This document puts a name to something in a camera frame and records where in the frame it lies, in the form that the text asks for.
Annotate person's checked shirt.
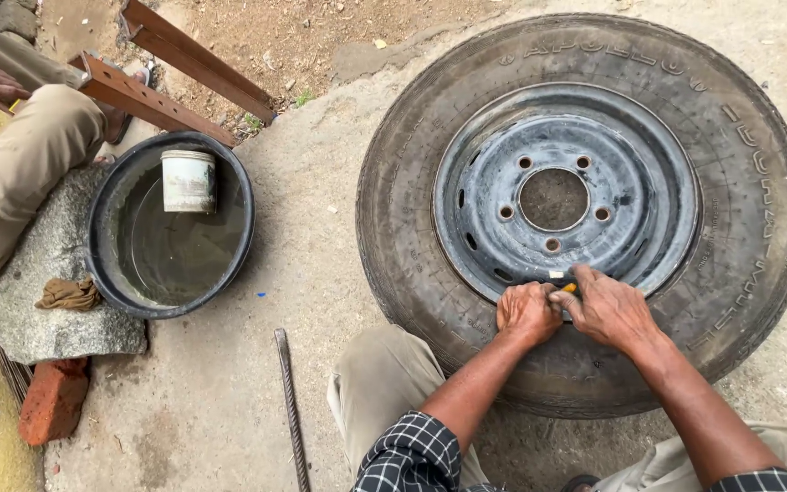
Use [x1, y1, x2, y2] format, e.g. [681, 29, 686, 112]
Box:
[353, 410, 787, 492]

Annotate person's right hand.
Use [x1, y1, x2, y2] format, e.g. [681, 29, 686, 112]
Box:
[548, 264, 663, 355]

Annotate person's left hand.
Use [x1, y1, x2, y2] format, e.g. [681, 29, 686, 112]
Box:
[496, 281, 564, 348]

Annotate worn black rubber tyre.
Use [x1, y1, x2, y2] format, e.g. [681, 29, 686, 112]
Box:
[356, 12, 787, 420]

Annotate black water tub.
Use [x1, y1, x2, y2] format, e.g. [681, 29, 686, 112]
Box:
[85, 131, 256, 321]

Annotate ribbed steel rod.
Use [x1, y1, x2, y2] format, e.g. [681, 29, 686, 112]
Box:
[274, 328, 313, 492]

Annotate white plastic container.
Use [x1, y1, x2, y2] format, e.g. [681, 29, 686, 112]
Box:
[160, 149, 218, 215]

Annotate brown rag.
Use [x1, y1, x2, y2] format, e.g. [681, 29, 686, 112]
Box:
[34, 276, 103, 313]

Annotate person's beige trousers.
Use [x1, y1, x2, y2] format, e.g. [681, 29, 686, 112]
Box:
[327, 324, 787, 492]

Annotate rusty metal angle beam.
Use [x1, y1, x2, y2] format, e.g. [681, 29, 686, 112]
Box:
[69, 51, 238, 149]
[118, 0, 277, 126]

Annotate grey granite stone slab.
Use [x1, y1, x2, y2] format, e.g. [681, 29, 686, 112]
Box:
[0, 164, 149, 366]

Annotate red brick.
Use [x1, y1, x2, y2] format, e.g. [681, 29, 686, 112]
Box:
[18, 357, 91, 448]

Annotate grey rocks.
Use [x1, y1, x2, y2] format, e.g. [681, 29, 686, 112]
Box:
[0, 0, 41, 46]

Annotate grey steel wheel rim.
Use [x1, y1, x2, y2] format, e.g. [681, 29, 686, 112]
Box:
[431, 82, 702, 310]

